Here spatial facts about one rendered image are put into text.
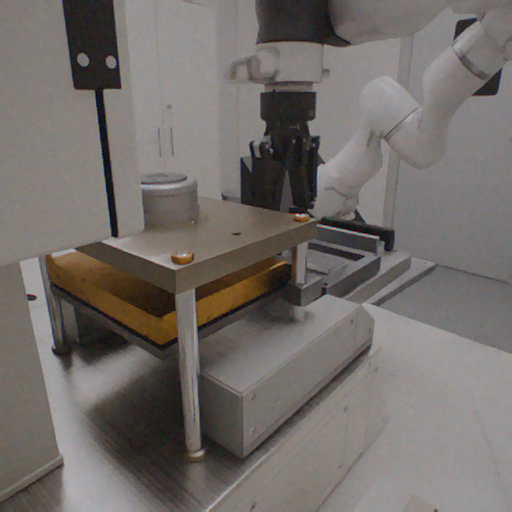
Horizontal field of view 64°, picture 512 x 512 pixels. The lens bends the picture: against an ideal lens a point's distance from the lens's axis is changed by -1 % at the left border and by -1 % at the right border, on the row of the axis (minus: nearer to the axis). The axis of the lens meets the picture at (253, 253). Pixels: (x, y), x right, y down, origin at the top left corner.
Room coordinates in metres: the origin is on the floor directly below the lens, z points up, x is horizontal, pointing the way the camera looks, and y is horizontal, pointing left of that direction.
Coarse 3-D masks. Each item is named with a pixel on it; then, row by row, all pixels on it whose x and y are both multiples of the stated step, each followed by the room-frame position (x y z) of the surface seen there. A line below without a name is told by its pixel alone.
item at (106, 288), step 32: (64, 256) 0.43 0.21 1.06; (64, 288) 0.40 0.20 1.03; (96, 288) 0.35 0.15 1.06; (128, 288) 0.34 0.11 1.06; (160, 288) 0.34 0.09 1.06; (224, 288) 0.34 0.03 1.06; (256, 288) 0.38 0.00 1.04; (128, 320) 0.32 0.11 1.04; (160, 320) 0.29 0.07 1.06; (224, 320) 0.34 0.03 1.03; (160, 352) 0.29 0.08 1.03
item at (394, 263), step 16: (320, 240) 0.72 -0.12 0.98; (336, 240) 0.70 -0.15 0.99; (352, 240) 0.68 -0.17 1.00; (368, 240) 0.66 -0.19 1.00; (384, 256) 0.67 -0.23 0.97; (400, 256) 0.67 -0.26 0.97; (384, 272) 0.60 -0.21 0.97; (400, 272) 0.65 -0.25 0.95; (352, 288) 0.54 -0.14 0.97; (368, 288) 0.56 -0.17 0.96; (272, 304) 0.52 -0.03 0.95; (288, 304) 0.50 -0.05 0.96
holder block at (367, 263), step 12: (312, 240) 0.69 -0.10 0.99; (324, 252) 0.66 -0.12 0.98; (336, 252) 0.64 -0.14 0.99; (348, 252) 0.63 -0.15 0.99; (360, 252) 0.62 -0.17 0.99; (348, 264) 0.57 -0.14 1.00; (360, 264) 0.57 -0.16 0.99; (372, 264) 0.59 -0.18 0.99; (336, 276) 0.52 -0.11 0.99; (348, 276) 0.53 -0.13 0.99; (360, 276) 0.56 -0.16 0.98; (324, 288) 0.49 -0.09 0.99; (336, 288) 0.51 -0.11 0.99; (348, 288) 0.53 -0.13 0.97
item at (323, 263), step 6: (282, 252) 0.58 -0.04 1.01; (288, 252) 0.58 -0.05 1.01; (312, 258) 0.56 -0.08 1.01; (318, 258) 0.56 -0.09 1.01; (324, 258) 0.56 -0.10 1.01; (330, 258) 0.56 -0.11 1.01; (336, 258) 0.56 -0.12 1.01; (312, 264) 0.53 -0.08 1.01; (318, 264) 0.53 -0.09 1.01; (324, 264) 0.53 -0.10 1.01; (330, 264) 0.53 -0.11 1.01; (336, 264) 0.53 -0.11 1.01; (324, 270) 0.51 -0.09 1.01; (330, 270) 0.51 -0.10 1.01
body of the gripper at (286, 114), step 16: (272, 96) 0.55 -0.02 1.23; (288, 96) 0.54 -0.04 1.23; (304, 96) 0.55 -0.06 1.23; (272, 112) 0.55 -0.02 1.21; (288, 112) 0.54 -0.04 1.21; (304, 112) 0.55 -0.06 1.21; (272, 128) 0.55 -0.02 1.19; (288, 128) 0.57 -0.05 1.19; (304, 128) 0.59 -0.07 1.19; (272, 144) 0.56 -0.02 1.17
